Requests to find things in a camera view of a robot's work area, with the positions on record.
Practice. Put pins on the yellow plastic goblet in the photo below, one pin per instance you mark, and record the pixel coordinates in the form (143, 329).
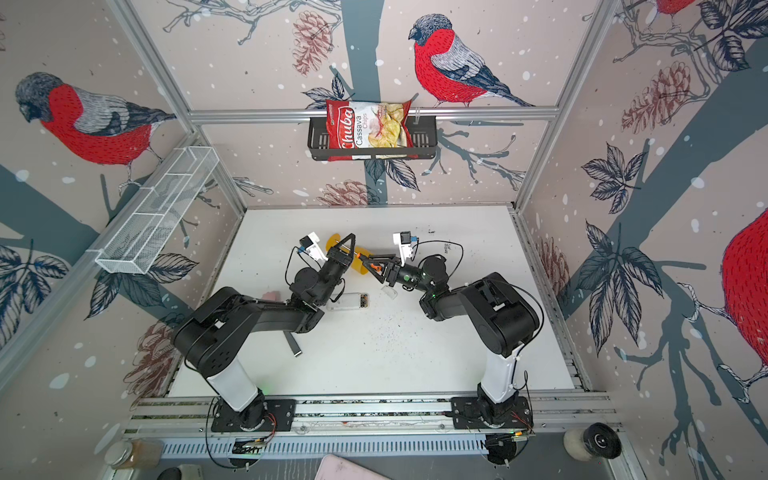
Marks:
(357, 264)

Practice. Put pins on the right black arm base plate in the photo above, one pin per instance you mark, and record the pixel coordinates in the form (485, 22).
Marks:
(469, 413)

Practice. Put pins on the pink flat object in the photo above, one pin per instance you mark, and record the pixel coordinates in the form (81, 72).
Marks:
(336, 468)

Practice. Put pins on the glass jar amber content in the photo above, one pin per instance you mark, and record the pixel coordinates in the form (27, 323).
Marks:
(134, 454)

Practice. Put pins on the white black round jar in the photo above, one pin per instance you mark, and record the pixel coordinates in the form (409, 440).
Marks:
(595, 441)

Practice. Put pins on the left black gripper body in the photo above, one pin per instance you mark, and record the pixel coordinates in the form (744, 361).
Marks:
(329, 276)

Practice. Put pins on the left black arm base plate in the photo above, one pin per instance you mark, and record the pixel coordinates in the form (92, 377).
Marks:
(270, 415)

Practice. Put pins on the white wire mesh shelf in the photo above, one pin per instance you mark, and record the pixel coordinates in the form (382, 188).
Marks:
(162, 203)

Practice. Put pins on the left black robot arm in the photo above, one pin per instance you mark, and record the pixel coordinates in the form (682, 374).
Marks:
(211, 339)

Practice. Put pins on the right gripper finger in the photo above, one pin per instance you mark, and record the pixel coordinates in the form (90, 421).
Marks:
(384, 262)
(379, 272)

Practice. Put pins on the orange black screwdriver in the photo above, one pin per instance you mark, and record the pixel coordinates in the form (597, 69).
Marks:
(367, 260)

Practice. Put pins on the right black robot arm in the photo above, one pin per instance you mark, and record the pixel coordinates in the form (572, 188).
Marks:
(504, 321)

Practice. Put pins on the grey white remote control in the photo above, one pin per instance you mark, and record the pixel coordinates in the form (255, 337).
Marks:
(346, 302)

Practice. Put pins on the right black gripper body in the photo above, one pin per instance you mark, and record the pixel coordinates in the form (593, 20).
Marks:
(411, 277)

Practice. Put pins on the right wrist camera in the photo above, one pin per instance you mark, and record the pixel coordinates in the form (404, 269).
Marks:
(407, 245)

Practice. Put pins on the red cassava chips bag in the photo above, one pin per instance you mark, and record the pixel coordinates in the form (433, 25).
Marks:
(355, 125)

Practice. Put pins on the white battery cover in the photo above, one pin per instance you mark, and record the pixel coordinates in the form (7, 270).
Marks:
(389, 291)

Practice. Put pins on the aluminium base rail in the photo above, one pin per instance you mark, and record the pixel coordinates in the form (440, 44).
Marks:
(306, 427)

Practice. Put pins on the black wall basket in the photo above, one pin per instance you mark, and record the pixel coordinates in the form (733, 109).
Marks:
(415, 138)

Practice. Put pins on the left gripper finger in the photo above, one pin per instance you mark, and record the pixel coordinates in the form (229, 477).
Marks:
(348, 244)
(333, 252)

